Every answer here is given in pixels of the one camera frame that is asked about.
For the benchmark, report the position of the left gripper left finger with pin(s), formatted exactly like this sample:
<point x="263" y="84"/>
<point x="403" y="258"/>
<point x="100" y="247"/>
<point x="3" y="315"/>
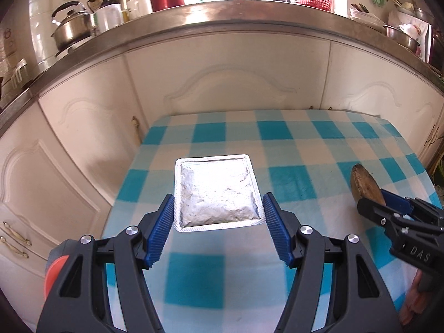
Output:
<point x="79" y="299"/>

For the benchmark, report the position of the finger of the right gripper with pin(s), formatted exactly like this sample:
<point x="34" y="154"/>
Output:
<point x="398" y="203"/>

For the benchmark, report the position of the silver foil pouch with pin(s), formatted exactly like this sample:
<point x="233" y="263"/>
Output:
<point x="216" y="193"/>

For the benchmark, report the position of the person right hand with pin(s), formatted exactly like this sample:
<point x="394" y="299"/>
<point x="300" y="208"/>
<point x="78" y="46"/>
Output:
<point x="416" y="300"/>

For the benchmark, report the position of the red plastic basin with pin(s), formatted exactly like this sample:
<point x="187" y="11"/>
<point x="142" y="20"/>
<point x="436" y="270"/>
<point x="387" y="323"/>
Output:
<point x="53" y="273"/>

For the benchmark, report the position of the steel bowl on counter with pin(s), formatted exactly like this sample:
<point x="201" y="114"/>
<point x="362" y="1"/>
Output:
<point x="401" y="38"/>

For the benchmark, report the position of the steel kettle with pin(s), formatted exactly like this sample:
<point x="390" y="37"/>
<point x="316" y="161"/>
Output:
<point x="73" y="24"/>

